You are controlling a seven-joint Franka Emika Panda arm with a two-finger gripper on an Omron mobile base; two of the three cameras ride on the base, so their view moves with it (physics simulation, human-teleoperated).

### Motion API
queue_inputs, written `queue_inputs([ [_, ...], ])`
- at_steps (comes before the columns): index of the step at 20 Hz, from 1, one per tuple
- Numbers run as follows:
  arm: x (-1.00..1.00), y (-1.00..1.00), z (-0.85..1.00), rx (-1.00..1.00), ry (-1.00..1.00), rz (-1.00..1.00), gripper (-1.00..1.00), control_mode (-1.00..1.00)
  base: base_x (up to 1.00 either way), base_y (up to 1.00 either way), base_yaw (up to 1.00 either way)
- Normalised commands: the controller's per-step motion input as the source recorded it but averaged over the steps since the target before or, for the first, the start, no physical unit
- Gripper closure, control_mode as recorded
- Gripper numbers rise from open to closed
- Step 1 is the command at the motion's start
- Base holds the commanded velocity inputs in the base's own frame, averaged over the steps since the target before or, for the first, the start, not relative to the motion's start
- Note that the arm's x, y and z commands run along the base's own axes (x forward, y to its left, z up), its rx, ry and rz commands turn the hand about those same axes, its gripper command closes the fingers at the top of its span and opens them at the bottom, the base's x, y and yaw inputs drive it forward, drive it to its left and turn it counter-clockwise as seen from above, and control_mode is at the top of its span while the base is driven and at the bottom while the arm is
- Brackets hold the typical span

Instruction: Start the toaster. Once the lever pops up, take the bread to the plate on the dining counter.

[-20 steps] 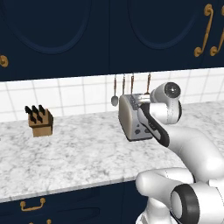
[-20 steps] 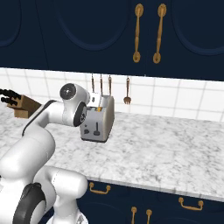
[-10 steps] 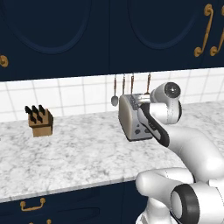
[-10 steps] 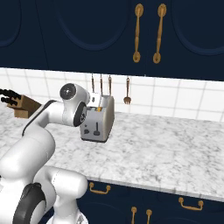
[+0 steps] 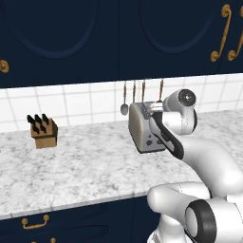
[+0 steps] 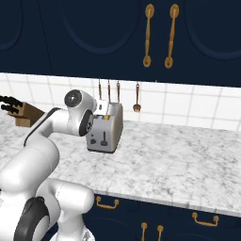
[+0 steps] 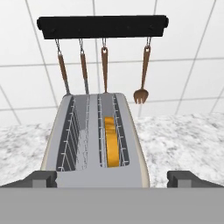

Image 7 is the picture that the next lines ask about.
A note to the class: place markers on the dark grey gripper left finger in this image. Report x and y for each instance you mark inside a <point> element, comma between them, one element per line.
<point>43,178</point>

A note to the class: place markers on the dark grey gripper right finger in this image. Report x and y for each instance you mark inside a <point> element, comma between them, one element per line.
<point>180,178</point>

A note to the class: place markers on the silver two-slot toaster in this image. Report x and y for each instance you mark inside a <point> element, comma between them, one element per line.
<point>93,145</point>

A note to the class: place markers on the golden bread slice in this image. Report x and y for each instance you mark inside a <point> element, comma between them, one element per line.
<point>111,143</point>

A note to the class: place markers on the wooden fork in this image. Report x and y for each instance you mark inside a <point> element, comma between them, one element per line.
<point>144,75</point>

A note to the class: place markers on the black wall tool rail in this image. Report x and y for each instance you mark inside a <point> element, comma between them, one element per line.
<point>102,26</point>

